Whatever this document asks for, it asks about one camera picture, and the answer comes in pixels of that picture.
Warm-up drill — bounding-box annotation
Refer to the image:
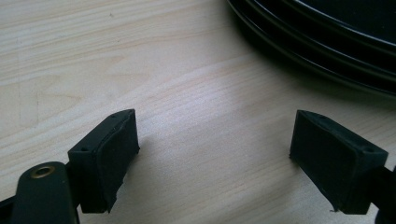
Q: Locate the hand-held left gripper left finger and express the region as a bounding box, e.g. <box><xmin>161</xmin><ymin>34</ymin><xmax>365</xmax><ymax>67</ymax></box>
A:
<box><xmin>66</xmin><ymin>108</ymin><xmax>140</xmax><ymax>215</ymax></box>

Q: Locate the black frying pan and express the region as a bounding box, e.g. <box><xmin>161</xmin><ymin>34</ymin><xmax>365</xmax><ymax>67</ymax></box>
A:
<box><xmin>281</xmin><ymin>0</ymin><xmax>396</xmax><ymax>48</ymax></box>
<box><xmin>227</xmin><ymin>0</ymin><xmax>396</xmax><ymax>98</ymax></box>

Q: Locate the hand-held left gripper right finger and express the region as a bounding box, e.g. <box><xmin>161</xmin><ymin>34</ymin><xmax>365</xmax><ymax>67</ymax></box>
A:
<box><xmin>289</xmin><ymin>109</ymin><xmax>389</xmax><ymax>216</ymax></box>

